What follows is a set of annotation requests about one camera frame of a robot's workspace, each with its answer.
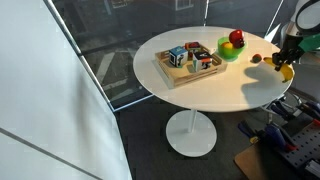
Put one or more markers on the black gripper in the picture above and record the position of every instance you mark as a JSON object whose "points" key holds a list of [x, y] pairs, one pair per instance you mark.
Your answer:
{"points": [[288, 50]]}

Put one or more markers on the red apple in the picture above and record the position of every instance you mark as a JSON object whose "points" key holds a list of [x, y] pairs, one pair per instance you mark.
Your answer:
{"points": [[237, 37]]}

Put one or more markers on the white table pedestal base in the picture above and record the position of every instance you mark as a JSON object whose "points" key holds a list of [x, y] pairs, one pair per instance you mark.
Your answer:
{"points": [[191, 133]]}

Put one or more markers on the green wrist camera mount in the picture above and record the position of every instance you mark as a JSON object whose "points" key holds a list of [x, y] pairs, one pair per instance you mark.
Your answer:
{"points": [[311, 42]]}

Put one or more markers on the green bowl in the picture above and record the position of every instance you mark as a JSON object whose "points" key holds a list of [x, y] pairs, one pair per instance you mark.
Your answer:
{"points": [[230, 53]]}

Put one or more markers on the yellow banana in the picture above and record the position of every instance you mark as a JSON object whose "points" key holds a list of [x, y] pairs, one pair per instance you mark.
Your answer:
{"points": [[287, 71]]}

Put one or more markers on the orange fruit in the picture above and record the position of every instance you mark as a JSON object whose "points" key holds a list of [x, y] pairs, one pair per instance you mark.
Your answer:
{"points": [[227, 45]]}

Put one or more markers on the white red green cube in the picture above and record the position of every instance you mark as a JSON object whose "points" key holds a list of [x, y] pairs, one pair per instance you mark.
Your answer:
{"points": [[202, 61]]}

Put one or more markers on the blue white picture cube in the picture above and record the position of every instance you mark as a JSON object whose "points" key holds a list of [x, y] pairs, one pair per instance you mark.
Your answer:
{"points": [[178, 56]]}

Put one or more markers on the wooden tray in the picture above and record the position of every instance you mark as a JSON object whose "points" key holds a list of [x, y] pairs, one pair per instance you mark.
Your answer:
{"points": [[186, 75]]}

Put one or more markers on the black pegboard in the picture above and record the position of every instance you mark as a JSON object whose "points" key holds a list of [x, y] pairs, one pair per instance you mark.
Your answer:
{"points": [[305, 146]]}

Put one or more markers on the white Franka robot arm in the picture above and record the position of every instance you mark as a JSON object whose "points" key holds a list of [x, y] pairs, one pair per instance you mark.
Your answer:
{"points": [[300, 16]]}

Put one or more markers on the small red fruit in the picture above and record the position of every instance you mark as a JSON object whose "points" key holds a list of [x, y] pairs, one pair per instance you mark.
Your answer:
{"points": [[256, 58]]}

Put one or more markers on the brown cork board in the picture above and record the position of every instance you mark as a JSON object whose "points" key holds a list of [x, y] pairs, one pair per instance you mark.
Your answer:
{"points": [[260, 163]]}

